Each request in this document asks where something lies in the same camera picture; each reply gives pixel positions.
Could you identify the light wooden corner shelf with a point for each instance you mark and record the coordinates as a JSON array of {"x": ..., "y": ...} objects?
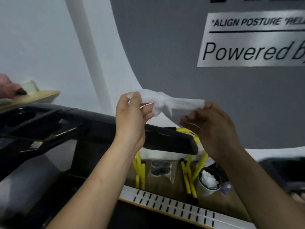
[{"x": 35, "y": 96}]

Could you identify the round white waste bin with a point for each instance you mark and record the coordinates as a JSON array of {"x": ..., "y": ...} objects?
[{"x": 202, "y": 188}]

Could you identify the small black case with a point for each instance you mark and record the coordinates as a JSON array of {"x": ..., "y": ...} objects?
[{"x": 21, "y": 92}]

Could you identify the white wet wipe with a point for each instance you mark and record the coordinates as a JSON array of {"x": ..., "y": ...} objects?
[{"x": 166, "y": 101}]

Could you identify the black exercise machine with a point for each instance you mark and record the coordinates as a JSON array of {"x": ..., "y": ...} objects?
[{"x": 281, "y": 171}]

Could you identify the clear plastic bag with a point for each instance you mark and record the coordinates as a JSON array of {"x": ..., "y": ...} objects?
[{"x": 162, "y": 170}]

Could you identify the white wall banner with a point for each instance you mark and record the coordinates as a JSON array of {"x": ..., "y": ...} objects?
[{"x": 250, "y": 40}]

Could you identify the person's right forearm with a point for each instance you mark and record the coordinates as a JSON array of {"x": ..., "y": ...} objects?
[{"x": 262, "y": 193}]

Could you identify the person's left forearm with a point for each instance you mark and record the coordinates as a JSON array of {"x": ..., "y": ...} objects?
[{"x": 95, "y": 193}]

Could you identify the person's right hand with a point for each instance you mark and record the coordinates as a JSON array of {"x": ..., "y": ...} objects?
[{"x": 214, "y": 133}]

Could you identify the person's left hand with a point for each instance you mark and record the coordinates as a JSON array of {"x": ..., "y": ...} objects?
[{"x": 129, "y": 124}]

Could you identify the white handheld controller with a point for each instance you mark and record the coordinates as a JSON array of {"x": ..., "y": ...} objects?
[{"x": 4, "y": 101}]

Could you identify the black treadmill console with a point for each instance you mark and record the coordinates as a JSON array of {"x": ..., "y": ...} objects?
[{"x": 95, "y": 126}]

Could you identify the pink wipes packet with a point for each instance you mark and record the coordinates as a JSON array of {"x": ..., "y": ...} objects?
[{"x": 8, "y": 85}]

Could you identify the white paper cup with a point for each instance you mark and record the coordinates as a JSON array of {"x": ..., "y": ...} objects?
[{"x": 31, "y": 87}]

